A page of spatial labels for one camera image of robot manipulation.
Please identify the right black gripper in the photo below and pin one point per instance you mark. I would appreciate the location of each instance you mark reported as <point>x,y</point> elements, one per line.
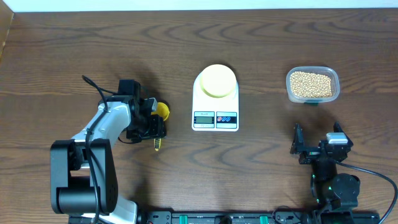
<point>298,147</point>

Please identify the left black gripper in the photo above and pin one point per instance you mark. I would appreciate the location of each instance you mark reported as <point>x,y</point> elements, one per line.
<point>155,129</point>

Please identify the yellow measuring scoop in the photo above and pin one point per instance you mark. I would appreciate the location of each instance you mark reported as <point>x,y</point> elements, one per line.
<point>164,112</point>

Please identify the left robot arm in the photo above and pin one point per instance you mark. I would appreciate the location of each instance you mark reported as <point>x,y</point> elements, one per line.
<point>83,181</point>

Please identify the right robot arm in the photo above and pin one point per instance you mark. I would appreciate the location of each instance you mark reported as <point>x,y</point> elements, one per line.
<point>334,192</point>

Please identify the white digital kitchen scale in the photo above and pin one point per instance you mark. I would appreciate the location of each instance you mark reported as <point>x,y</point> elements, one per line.
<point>214,114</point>

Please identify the pale yellow bowl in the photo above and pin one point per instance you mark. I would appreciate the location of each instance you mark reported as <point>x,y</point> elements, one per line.
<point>218,81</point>

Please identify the clear plastic soybean container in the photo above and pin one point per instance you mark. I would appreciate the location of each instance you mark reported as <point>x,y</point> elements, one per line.
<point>312,84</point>

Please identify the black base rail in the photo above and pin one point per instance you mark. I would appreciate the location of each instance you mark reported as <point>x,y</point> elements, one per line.
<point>282,216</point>

